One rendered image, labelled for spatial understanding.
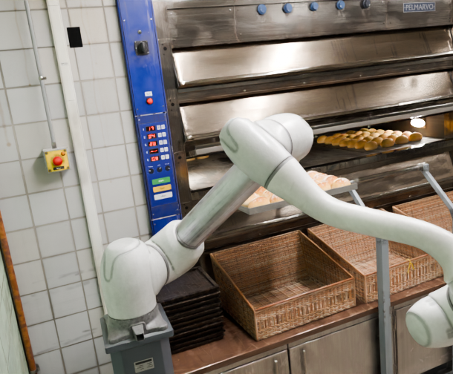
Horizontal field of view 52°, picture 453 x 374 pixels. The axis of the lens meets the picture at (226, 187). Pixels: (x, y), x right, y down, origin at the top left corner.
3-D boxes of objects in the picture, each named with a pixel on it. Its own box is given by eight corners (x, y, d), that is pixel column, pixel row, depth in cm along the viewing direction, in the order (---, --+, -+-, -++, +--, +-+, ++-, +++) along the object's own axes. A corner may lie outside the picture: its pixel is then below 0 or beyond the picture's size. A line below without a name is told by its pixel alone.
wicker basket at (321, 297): (213, 301, 250) (207, 252, 244) (302, 273, 272) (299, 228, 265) (256, 343, 207) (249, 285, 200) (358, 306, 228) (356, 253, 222)
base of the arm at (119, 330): (110, 352, 135) (106, 335, 133) (103, 318, 155) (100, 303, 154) (171, 335, 140) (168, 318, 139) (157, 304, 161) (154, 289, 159)
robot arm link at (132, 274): (95, 314, 146) (82, 248, 141) (136, 289, 161) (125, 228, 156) (132, 324, 137) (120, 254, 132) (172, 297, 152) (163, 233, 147)
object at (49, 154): (46, 171, 209) (41, 149, 206) (70, 168, 212) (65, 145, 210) (47, 174, 202) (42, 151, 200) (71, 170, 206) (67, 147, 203)
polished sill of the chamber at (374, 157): (188, 198, 244) (186, 191, 243) (445, 145, 309) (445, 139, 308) (191, 200, 238) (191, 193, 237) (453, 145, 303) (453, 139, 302)
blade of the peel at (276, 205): (357, 188, 212) (357, 182, 211) (249, 214, 191) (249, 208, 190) (312, 177, 244) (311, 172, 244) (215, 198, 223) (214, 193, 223)
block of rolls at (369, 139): (314, 143, 350) (314, 136, 349) (366, 133, 367) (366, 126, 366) (369, 151, 295) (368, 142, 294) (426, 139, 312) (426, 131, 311)
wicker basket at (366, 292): (307, 273, 271) (304, 228, 265) (383, 249, 293) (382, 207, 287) (365, 306, 228) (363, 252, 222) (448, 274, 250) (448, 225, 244)
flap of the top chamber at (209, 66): (178, 88, 225) (168, 49, 227) (454, 55, 290) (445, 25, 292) (180, 84, 221) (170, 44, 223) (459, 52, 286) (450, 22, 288)
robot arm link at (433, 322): (470, 340, 101) (512, 317, 91) (416, 363, 96) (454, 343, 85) (441, 294, 107) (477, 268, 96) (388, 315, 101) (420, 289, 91)
